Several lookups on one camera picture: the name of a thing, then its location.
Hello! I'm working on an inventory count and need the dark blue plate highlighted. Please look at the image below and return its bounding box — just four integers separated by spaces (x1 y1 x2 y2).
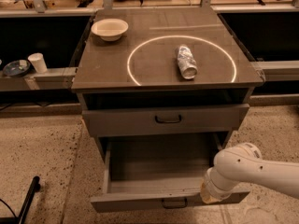
3 60 31 77

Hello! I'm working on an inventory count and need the black lower drawer handle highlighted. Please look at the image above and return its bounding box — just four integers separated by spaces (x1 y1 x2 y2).
161 198 188 209

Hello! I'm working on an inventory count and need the white ceramic bowl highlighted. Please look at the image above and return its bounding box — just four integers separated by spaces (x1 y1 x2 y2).
92 19 128 41

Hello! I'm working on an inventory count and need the black drawer handle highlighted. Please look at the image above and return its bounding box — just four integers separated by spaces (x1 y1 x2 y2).
161 198 188 209
154 115 182 124

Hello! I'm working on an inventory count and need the grey drawer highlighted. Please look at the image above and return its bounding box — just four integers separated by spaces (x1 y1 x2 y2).
90 132 251 214
82 104 249 137

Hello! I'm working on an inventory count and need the black upper drawer handle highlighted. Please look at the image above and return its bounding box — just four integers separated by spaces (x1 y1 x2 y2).
154 115 182 124

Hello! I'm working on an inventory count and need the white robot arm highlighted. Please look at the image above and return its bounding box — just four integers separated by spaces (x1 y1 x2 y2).
200 143 299 203

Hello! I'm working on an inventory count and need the white paper cup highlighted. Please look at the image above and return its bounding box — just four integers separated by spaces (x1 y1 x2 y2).
28 53 47 73

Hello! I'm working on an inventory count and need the black stand leg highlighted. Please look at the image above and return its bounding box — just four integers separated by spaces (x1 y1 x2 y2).
0 176 40 224

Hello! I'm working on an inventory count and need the grey drawer cabinet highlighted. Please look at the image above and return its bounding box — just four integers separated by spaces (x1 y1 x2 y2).
72 7 263 145

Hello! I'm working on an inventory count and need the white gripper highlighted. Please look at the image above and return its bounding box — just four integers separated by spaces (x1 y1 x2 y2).
200 167 237 204

